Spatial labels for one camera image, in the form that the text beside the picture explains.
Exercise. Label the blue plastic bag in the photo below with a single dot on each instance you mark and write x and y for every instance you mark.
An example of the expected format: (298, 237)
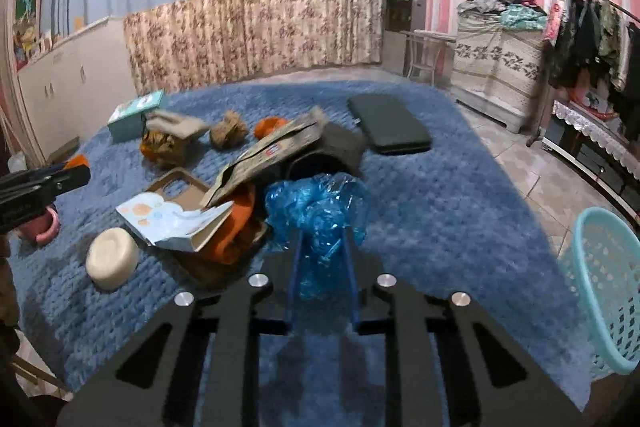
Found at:
(321, 208)

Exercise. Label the lace covered tv stand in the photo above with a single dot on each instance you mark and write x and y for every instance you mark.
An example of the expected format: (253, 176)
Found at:
(590, 146)

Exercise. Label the light blue laundry basket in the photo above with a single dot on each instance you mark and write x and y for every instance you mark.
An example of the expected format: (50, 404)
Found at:
(601, 267)

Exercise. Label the white patterned paper box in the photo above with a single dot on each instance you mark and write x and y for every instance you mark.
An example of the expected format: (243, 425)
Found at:
(166, 225)

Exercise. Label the blue knitted table cloth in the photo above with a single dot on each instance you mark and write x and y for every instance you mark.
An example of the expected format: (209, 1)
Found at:
(446, 220)

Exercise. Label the clothes rack with garments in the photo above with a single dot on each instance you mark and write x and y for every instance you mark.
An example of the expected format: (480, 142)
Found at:
(590, 62)

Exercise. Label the round cream lid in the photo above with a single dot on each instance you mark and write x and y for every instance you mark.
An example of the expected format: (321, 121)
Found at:
(112, 258)

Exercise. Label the teal tissue box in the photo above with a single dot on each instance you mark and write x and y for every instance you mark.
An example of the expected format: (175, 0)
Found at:
(128, 119)

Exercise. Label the white low cabinet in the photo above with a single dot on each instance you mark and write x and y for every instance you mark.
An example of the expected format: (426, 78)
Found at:
(71, 92)

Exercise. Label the grey printed snack bag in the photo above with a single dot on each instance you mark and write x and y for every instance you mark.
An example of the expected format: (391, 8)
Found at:
(277, 147)

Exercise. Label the orange peel piece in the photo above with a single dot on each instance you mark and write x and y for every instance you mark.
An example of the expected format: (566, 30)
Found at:
(268, 125)

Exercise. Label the black bag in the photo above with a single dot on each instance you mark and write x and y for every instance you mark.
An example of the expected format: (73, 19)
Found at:
(338, 150)

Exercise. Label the brown cardboard tray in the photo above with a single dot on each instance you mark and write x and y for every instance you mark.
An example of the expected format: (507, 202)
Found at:
(181, 187)

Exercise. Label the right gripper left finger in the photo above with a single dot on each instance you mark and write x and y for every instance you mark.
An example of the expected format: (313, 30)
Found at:
(197, 360)

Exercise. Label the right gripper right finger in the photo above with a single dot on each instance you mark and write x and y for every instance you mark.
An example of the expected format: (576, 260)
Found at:
(447, 361)

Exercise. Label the water dispenser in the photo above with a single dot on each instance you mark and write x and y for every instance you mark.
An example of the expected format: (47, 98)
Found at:
(400, 18)

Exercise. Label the orange peel with pith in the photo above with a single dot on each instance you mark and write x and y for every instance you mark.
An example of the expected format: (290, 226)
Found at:
(163, 149)

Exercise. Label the black flat case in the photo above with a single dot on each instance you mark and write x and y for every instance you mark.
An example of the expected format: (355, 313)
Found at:
(388, 124)

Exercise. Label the pile of clothes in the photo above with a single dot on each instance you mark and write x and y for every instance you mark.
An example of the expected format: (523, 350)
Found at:
(512, 14)

